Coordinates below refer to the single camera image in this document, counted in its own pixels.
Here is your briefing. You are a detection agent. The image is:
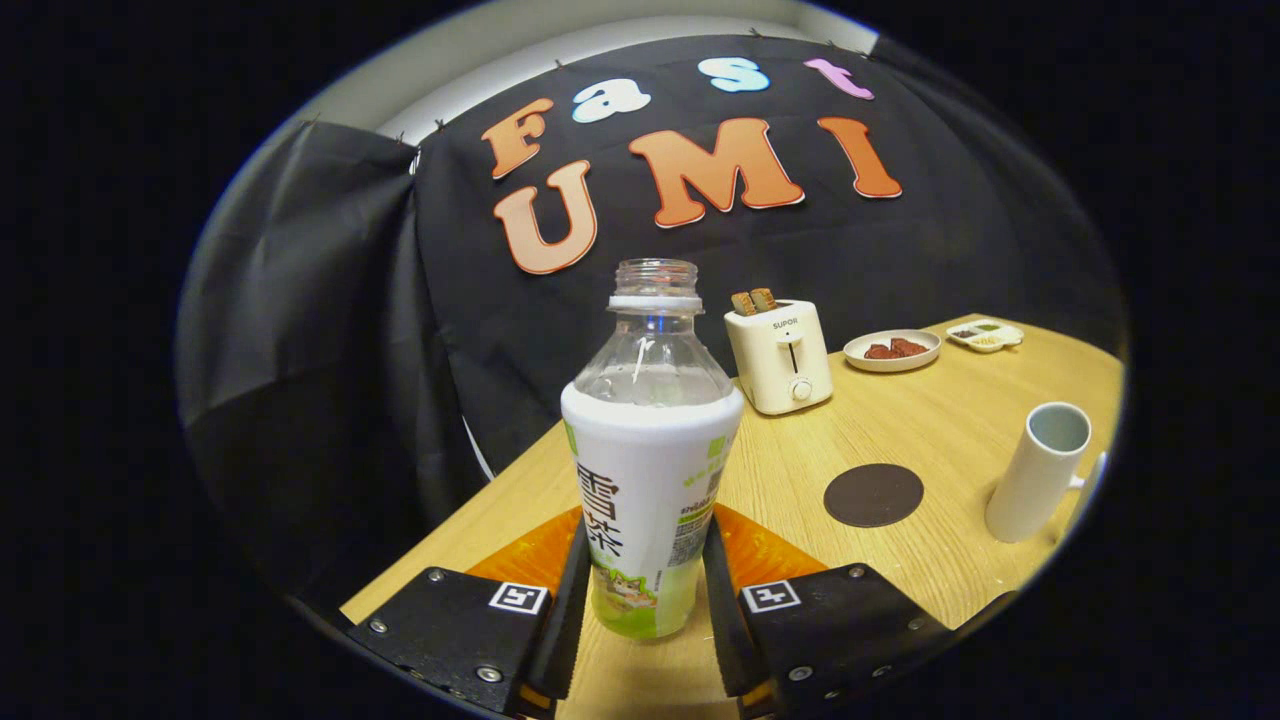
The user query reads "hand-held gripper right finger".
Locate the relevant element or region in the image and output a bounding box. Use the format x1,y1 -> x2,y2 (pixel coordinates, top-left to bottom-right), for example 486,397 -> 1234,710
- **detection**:
702,503 -> 953,719

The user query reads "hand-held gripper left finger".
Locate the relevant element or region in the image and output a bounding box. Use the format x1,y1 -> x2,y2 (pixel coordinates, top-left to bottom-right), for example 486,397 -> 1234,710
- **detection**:
342,505 -> 593,719

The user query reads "clear bottle with white label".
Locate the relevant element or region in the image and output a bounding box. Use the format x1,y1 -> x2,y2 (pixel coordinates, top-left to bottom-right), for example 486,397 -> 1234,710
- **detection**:
560,258 -> 746,641

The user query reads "dark brown round coaster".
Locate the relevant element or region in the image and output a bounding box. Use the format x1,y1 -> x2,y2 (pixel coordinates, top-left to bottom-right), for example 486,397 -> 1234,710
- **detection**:
823,462 -> 925,529

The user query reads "white cup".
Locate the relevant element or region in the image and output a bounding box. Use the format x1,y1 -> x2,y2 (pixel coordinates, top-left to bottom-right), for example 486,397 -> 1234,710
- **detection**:
985,402 -> 1109,544

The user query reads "cream toaster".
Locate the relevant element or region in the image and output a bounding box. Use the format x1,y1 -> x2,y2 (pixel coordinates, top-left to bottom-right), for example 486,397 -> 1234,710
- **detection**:
724,298 -> 834,416

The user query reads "wooden table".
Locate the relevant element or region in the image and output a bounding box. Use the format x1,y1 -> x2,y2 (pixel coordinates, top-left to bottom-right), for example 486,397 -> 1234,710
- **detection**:
340,315 -> 1126,720

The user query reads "round white plate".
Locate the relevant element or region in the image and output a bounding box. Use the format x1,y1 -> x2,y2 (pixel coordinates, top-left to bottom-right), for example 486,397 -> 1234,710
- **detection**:
843,329 -> 942,374

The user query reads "divided white seasoning dish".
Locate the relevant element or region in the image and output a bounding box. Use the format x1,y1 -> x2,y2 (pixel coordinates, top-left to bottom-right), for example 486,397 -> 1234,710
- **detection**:
946,318 -> 1025,354

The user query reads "white cable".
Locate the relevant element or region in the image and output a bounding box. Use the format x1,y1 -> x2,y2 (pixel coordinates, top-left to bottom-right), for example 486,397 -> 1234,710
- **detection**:
463,415 -> 496,483

